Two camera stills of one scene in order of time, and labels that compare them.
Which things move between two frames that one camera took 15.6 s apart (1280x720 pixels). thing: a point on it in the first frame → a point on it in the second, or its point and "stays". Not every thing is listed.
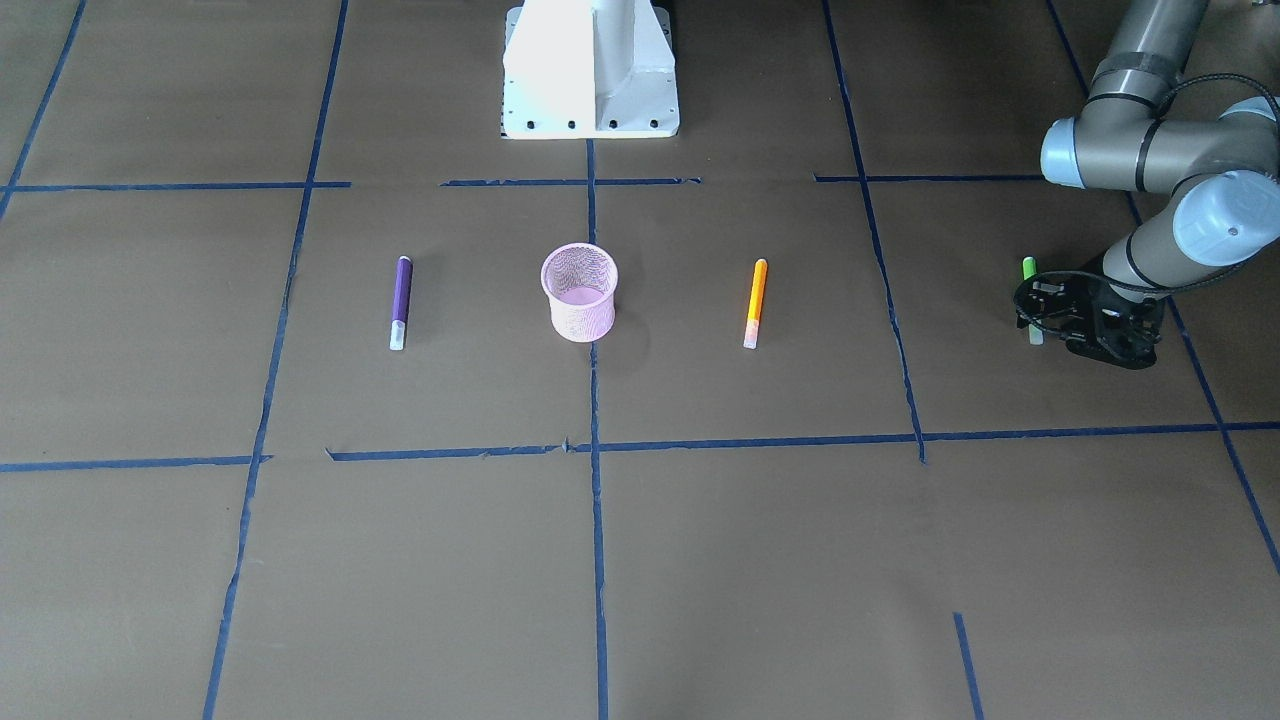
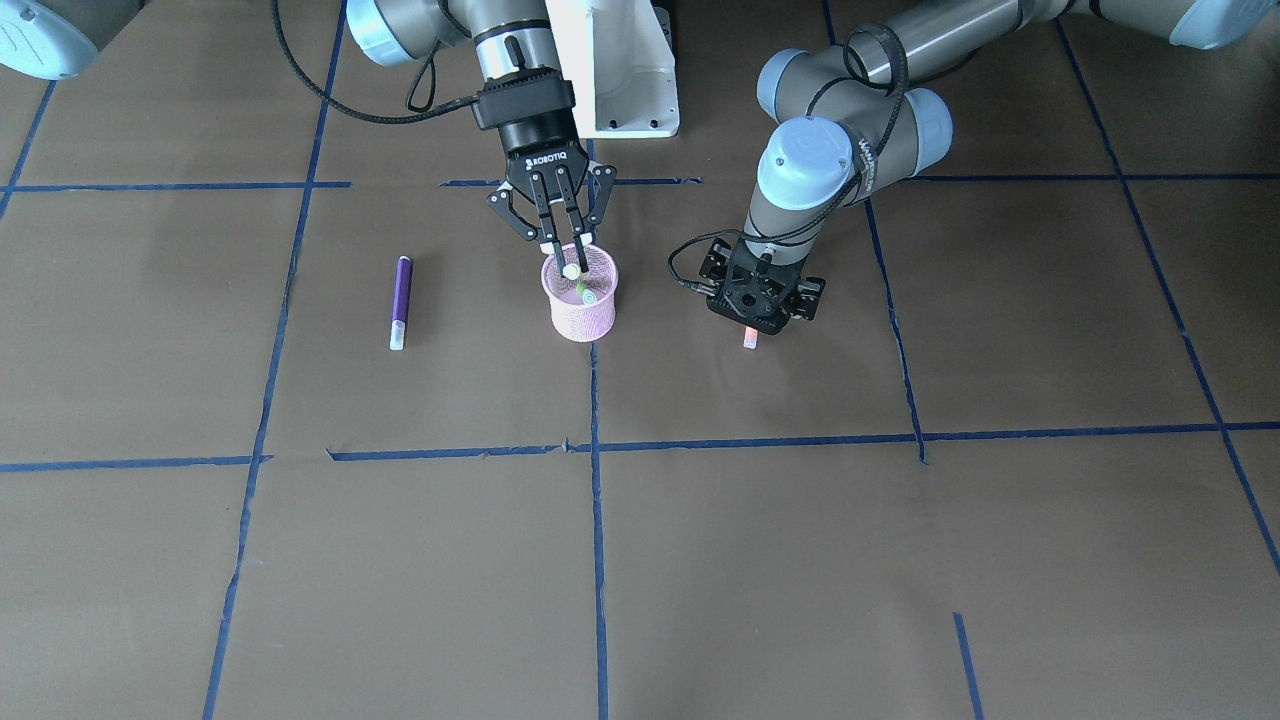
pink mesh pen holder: (580, 280) stays
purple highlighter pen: (401, 302) stays
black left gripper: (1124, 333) → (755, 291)
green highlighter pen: (1035, 331) → (588, 296)
